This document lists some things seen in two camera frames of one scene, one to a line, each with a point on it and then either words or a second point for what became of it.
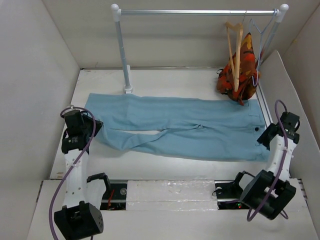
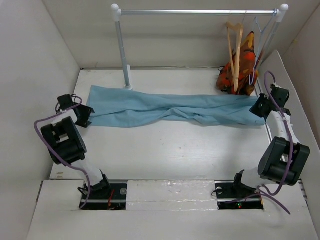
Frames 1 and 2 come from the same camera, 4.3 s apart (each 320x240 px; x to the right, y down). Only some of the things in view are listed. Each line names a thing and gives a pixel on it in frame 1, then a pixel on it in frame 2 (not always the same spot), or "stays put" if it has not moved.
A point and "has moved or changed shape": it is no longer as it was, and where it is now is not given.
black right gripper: [263, 138] → [254, 108]
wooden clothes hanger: [240, 29] stays put
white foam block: [171, 195] stays put
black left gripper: [99, 124] → [86, 111]
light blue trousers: [200, 128] has moved or changed shape
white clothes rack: [280, 13] stays put
